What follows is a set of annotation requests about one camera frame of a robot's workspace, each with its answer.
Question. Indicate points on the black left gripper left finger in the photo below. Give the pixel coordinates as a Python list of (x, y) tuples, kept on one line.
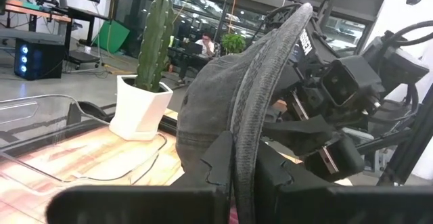
[(216, 163)]

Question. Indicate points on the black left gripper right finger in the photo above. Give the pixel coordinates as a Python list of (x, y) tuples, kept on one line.
[(274, 173)]

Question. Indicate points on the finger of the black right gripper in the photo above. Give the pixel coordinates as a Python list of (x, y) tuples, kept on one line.
[(324, 149)]

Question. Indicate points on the dark grey baseball cap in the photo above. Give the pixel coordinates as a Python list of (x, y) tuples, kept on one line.
[(209, 99)]

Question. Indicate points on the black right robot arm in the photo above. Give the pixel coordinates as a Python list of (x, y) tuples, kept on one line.
[(318, 48)]

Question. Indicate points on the black office desk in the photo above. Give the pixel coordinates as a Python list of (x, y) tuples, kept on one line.
[(189, 60)]

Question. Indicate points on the leafy green potted plant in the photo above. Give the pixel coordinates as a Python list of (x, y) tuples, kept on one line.
[(233, 43)]

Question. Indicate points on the black laptop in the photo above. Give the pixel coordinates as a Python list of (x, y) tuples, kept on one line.
[(193, 48)]

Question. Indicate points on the person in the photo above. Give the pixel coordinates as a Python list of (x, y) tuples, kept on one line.
[(206, 46)]

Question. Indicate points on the green cactus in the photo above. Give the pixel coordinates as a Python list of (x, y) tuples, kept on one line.
[(155, 41)]

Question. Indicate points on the green board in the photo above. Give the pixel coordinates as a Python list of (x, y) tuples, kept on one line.
[(113, 36)]

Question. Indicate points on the clear plastic bin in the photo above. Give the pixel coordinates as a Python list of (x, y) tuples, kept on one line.
[(40, 122)]

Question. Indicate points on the black standing desk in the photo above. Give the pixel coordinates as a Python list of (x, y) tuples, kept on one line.
[(84, 14)]

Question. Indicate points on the black computer tower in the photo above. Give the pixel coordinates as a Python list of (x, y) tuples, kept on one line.
[(44, 61)]

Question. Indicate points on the wooden top desk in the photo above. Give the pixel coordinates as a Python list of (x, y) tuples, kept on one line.
[(37, 12)]

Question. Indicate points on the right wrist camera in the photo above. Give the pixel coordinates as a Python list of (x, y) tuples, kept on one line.
[(395, 65)]

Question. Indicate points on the black curved bracket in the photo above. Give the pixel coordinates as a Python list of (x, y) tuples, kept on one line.
[(91, 109)]

